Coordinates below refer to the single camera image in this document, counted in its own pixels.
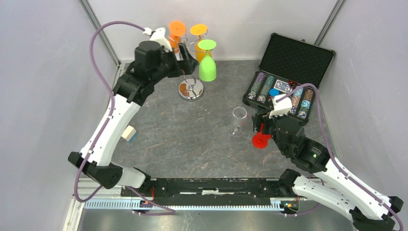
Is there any green wine glass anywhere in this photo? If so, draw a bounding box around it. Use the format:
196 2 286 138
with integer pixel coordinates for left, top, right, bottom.
198 39 217 82

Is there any playing card deck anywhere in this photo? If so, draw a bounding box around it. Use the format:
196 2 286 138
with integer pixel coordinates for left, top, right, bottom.
274 79 292 93

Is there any black poker chip case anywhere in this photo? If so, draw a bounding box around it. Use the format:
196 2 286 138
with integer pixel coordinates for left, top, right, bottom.
242 33 335 111

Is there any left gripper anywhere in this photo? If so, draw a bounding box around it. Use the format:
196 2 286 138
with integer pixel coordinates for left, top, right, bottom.
151 42 199 85

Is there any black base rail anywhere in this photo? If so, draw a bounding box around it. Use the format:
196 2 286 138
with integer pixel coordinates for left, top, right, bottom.
73 177 319 214

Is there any chrome wine glass rack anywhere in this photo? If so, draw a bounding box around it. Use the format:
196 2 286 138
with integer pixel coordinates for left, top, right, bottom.
169 30 204 102

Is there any yellow wine glass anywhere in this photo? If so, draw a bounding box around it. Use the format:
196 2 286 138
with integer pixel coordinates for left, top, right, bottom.
190 24 214 63

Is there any clear wine glass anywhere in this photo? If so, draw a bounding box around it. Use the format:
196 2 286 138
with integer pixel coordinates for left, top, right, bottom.
231 106 248 137

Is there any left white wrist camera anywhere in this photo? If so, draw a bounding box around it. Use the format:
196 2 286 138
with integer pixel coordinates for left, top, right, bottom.
143 27 173 52

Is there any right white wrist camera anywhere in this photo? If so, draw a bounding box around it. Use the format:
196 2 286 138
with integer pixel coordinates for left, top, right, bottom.
268 94 292 118

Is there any orange wine glass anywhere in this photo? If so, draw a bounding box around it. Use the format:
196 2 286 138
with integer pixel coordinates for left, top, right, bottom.
169 20 186 53

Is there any blue round chip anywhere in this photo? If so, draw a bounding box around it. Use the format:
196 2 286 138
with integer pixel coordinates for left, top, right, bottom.
269 89 280 97

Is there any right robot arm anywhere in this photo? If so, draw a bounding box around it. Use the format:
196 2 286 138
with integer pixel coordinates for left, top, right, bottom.
252 111 404 231

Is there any red wine glass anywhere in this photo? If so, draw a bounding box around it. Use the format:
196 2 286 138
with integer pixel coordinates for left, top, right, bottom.
252 124 271 149

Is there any white and blue block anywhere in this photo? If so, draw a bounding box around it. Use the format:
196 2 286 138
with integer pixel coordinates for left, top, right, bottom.
121 126 137 142

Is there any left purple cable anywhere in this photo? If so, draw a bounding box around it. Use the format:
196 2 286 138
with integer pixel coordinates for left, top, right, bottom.
73 21 146 204

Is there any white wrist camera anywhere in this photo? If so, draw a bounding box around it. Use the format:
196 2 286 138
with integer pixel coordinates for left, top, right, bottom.
268 94 292 118
143 27 173 52

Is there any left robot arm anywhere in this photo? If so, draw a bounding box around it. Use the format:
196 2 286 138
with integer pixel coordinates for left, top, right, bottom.
68 41 198 196

